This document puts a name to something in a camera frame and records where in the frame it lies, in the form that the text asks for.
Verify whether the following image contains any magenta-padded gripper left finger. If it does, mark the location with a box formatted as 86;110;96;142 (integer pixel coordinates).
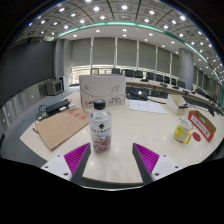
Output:
40;142;92;186

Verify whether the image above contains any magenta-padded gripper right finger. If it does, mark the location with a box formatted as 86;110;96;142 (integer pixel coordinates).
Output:
131;142;184;186

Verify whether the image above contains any clear bottle with black cap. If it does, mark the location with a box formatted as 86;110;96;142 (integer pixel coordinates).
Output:
88;98;113;155

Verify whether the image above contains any brown paper envelope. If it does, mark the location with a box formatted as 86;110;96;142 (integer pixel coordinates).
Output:
35;107;91;152

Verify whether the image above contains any white paper sheet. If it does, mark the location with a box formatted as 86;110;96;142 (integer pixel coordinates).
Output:
129;99;168;115

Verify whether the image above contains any black power strip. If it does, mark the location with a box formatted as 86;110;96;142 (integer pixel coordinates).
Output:
44;99;72;116

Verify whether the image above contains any small open white box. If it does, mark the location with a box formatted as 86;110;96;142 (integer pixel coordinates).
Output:
165;93;190;116

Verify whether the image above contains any open brown box, red side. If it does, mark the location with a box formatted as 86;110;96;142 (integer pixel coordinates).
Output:
187;110;217;143

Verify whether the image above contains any black desk telephone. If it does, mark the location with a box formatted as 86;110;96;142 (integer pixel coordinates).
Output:
126;87;149;102

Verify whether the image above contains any large white cardboard box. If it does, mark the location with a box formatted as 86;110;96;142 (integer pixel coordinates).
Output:
79;74;127;111

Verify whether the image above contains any grey box monitor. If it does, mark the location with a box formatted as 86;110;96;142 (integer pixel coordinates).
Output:
44;79;64;97

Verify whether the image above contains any long curved conference desk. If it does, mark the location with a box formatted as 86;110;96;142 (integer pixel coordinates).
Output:
125;76;224;114

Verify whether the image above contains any row of black office chairs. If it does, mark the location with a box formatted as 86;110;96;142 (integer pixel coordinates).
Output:
111;67;208;98

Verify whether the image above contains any group of round ceiling lights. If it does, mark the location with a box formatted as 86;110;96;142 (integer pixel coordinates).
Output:
26;0;224;84

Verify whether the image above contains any white mug with yellow handle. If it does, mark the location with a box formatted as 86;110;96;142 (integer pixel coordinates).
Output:
173;118;194;145

